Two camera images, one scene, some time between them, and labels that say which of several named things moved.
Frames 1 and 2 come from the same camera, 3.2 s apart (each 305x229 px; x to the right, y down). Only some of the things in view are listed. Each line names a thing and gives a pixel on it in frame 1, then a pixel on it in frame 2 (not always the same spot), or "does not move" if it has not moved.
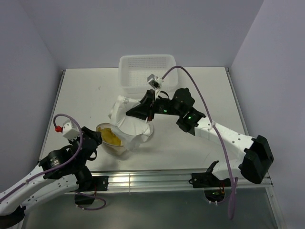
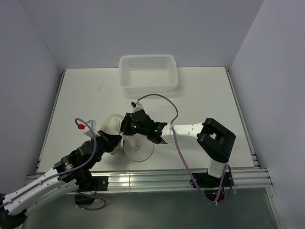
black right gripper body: [164, 106] to [130, 127]
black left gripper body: [87, 132] to [105, 145]
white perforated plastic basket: [134, 70] does not move
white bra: [132, 129] to [111, 125]
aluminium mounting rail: [149, 181] does not move
